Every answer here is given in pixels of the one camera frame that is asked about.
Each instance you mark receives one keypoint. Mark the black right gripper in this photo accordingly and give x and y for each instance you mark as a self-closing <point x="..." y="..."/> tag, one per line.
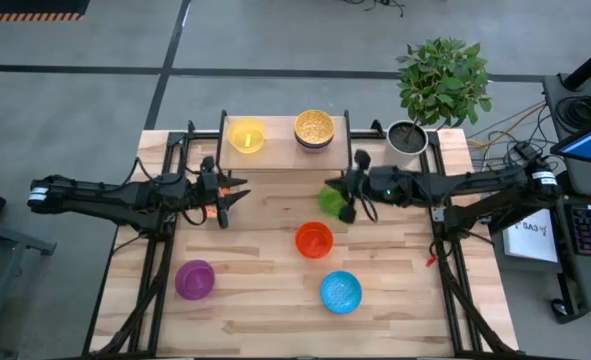
<point x="362" y="182"/>

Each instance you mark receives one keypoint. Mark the white plant pot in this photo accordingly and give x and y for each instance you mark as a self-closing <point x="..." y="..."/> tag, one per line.
<point x="407" y="141"/>

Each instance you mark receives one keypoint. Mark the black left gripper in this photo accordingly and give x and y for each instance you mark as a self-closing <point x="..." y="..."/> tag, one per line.
<point x="210" y="192"/>

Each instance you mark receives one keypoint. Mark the orange patterned ceramic bowl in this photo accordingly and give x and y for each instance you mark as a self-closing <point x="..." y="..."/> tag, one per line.
<point x="314" y="127"/>

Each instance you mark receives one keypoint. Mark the green leafy potted tree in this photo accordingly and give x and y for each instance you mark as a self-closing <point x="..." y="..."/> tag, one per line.
<point x="442" y="80"/>

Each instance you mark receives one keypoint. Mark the black power adapter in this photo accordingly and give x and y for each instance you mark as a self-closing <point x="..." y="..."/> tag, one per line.
<point x="526" y="151"/>

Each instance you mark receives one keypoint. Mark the black aluminium rig frame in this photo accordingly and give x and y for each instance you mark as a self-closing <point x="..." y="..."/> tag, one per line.
<point x="155" y="280"/>

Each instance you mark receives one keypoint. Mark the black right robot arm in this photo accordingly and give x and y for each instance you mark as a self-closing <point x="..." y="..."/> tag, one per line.
<point x="475" y="182"/>

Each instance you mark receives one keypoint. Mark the white paper sheet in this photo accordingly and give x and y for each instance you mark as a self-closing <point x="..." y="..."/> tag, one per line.
<point x="530" y="237"/>

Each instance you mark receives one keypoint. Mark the teal patterned ceramic bowl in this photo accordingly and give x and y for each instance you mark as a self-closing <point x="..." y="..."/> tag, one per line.
<point x="341" y="292"/>

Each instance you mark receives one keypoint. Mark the orange plastic bowl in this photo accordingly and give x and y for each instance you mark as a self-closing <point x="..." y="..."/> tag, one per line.
<point x="314" y="240"/>

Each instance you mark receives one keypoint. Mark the green plastic bowl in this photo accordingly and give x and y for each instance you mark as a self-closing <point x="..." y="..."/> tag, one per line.
<point x="331" y="202"/>

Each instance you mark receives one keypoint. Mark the silver mounting bracket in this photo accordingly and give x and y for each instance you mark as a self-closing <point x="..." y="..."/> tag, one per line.
<point x="438" y="215"/>

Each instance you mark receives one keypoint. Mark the black pole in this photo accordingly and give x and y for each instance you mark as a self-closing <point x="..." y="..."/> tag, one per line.
<point x="590" y="65"/>

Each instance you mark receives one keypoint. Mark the black computer mouse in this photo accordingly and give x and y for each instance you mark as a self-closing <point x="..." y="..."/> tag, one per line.
<point x="558" y="307"/>

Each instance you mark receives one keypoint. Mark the purple plastic bowl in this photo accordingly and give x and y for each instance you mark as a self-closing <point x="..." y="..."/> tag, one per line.
<point x="195" y="280"/>

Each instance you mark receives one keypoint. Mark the navy patterned ceramic bowl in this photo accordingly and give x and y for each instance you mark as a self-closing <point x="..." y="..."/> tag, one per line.
<point x="315" y="145"/>

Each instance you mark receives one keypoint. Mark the yellow plastic bowl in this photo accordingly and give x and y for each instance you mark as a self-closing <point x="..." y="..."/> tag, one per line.
<point x="240" y="132"/>

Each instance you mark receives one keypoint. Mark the grey side table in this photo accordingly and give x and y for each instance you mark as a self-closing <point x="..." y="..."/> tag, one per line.
<point x="5" y="237"/>

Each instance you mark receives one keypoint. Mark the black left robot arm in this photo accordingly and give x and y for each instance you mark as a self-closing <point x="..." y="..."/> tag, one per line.
<point x="100" y="197"/>

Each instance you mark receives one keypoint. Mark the black mat with hazard stripes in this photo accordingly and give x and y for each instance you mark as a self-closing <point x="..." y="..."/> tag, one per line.
<point x="25" y="6"/>

